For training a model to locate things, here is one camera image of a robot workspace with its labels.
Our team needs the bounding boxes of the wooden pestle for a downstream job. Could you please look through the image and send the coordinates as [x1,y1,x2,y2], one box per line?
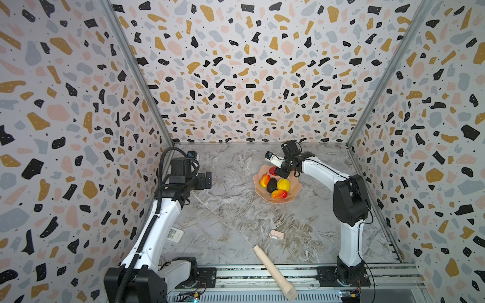
[253,246,298,302]

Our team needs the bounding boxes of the pink scalloped fruit bowl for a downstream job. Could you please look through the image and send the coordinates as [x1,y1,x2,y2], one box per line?
[253,165,303,204]

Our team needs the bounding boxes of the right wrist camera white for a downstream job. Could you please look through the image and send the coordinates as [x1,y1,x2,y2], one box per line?
[265,151,285,168]

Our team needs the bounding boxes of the yellow fake apple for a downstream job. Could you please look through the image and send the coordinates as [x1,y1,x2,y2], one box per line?
[277,179,290,192]

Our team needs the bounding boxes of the red yellow fake mango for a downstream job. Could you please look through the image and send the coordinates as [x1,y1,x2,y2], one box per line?
[271,189,288,199]
[259,174,271,189]

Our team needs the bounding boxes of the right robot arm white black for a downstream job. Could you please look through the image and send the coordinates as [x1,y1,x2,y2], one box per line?
[265,140,372,286]

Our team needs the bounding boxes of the black corrugated cable hose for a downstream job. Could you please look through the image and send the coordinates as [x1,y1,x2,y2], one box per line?
[113,146,202,303]

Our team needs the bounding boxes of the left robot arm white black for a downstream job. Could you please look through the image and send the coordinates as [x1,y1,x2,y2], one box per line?
[104,151,212,302]

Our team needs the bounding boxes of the dark fake avocado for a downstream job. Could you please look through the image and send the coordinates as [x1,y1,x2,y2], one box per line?
[266,178,278,193]

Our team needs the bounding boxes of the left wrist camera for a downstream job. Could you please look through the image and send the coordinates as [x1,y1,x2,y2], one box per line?
[187,150,198,160]

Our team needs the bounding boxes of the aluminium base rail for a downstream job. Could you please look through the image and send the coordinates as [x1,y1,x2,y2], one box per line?
[167,263,432,302]

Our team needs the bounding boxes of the red fake strawberry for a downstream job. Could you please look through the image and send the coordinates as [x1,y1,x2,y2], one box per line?
[269,166,278,176]

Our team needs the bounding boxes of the small pink clip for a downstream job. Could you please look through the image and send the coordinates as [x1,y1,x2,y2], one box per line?
[269,230,285,240]

